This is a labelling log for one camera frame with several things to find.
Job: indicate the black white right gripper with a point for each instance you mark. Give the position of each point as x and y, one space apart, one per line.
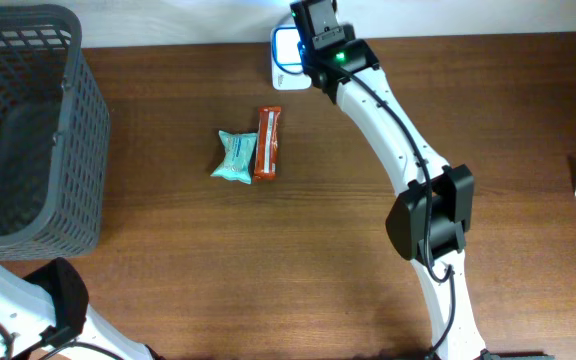
308 51

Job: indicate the orange snack bar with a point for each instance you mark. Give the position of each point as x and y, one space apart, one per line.
267 143

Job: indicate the teal wipes packet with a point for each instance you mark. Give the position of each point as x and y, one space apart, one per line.
239 150

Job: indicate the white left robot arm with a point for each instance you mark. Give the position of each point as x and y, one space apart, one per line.
49 309

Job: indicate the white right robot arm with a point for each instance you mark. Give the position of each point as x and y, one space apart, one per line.
433 200

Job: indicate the grey plastic basket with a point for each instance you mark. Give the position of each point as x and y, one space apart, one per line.
54 137

